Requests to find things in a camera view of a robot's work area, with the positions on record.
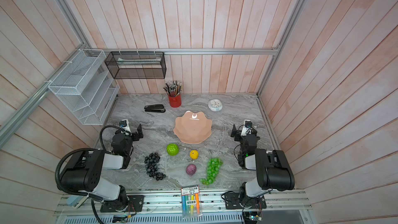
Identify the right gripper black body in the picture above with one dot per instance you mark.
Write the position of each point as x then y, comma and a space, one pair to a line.
238, 132

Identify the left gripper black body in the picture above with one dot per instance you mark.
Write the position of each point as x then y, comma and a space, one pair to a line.
135, 132

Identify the black fake grape bunch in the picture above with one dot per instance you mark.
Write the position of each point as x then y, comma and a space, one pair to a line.
152, 168

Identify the green bumpy fake fruit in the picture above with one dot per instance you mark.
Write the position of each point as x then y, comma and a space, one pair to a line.
172, 149

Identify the green fake grape bunch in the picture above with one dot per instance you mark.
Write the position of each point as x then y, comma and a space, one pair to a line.
212, 171

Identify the pink scalloped fruit bowl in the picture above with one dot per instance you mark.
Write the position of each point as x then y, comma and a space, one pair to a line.
193, 128

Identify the yellow fake lemon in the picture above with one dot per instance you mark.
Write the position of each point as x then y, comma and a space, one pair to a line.
194, 154

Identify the purple fake fruit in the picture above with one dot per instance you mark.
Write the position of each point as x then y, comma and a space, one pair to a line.
191, 169

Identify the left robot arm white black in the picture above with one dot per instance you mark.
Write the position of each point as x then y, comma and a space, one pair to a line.
79, 172

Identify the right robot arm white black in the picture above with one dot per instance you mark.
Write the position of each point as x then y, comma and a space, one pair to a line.
272, 169

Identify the black stapler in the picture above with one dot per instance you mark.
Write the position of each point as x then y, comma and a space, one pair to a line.
157, 108

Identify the white round alarm clock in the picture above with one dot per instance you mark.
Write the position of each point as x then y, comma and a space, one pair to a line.
215, 105

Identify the red metal pen holder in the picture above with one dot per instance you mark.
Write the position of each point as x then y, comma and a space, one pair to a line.
175, 101

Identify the highlighter marker pack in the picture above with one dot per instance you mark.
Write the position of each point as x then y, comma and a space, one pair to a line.
191, 202

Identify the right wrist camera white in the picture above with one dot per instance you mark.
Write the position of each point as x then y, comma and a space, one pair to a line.
247, 125

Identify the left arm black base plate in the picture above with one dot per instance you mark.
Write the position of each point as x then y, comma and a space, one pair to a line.
134, 204

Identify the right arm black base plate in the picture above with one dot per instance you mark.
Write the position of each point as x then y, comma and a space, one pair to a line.
234, 200

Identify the black mesh wall basket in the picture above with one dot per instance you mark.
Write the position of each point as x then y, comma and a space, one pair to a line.
136, 64

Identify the white wire mesh shelf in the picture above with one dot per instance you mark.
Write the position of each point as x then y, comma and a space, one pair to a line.
85, 88

